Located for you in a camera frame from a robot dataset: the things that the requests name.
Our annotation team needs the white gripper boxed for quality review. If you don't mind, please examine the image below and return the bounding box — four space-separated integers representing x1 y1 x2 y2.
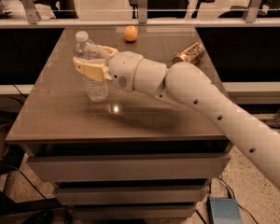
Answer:
73 45 144 91

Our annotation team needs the clear plastic water bottle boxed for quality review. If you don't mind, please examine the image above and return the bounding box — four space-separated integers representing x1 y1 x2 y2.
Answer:
73 31 108 103

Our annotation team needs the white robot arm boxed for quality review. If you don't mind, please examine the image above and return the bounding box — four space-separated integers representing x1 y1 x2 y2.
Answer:
73 45 280 189

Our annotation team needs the orange fruit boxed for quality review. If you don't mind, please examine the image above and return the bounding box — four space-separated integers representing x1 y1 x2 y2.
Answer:
123 26 138 42

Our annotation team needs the black office chair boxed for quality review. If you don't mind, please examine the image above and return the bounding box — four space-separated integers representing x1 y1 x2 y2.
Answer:
128 0 215 19

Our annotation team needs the gold soda can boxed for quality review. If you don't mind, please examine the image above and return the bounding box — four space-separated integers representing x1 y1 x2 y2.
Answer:
173 42 204 64

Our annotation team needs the grey drawer cabinet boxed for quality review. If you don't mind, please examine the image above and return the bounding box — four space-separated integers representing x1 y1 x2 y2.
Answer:
7 29 231 221

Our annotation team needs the glass partition railing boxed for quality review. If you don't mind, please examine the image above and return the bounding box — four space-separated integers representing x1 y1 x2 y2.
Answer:
0 0 280 29

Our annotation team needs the black cable on floor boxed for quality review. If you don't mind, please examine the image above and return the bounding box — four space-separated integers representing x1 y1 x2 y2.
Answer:
217 175 255 220

